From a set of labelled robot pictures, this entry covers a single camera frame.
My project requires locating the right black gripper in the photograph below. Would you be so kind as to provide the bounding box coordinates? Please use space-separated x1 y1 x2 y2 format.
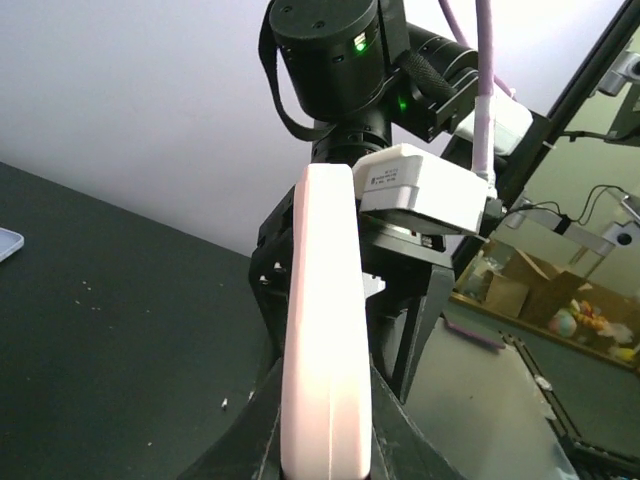
249 184 455 404

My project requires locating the phone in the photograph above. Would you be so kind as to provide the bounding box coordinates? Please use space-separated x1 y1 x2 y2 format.
280 164 372 479

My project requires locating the lavender phone case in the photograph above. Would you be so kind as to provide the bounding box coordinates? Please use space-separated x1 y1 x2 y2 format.
0 228 25 262

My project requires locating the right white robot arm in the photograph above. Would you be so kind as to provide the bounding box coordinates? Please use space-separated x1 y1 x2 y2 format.
250 1 536 406

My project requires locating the cardboard box with toys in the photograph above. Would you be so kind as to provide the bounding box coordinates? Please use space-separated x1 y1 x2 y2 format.
456 242 639 371

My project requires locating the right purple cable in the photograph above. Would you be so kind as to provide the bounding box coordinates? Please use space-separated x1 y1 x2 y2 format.
439 0 516 186

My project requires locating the right black frame post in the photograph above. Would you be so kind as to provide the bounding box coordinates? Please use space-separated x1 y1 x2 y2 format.
439 1 639 278

